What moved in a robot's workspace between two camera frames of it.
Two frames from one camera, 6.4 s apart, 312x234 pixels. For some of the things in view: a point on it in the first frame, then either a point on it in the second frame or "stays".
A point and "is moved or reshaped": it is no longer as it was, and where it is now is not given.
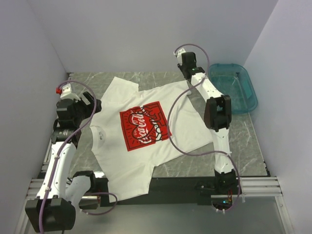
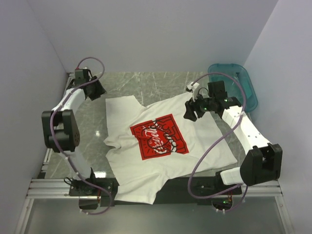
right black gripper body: x=181 y=68 -> x=206 y=104
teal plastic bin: x=232 y=80 stays
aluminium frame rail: x=260 y=186 stays
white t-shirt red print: x=132 y=130 is moved or reshaped
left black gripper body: x=83 y=111 -> x=90 y=78
